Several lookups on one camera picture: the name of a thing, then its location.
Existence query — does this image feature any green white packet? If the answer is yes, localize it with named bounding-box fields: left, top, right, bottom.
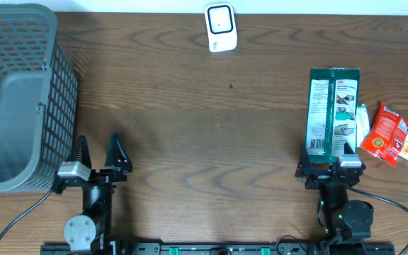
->
left=305, top=68, right=360, bottom=164

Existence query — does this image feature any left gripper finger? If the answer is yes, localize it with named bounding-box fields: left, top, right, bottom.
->
left=67, top=135, right=92, bottom=169
left=105, top=133, right=132, bottom=173

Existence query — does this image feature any grey plastic mesh basket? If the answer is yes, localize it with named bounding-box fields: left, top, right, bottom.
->
left=0, top=4, right=79, bottom=193

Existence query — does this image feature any white barcode scanner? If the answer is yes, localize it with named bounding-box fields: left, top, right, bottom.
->
left=204, top=2, right=238, bottom=53

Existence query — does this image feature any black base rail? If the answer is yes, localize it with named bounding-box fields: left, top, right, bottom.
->
left=40, top=242, right=396, bottom=255

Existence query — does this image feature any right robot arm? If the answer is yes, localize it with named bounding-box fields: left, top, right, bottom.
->
left=295, top=144, right=374, bottom=254

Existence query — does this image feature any large red snack bag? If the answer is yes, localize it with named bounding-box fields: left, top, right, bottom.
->
left=361, top=102, right=408, bottom=167

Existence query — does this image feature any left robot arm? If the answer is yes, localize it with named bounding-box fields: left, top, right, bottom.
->
left=51, top=133, right=132, bottom=254

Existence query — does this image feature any teal wet wipes packet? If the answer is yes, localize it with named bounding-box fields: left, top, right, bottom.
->
left=356, top=103, right=370, bottom=147

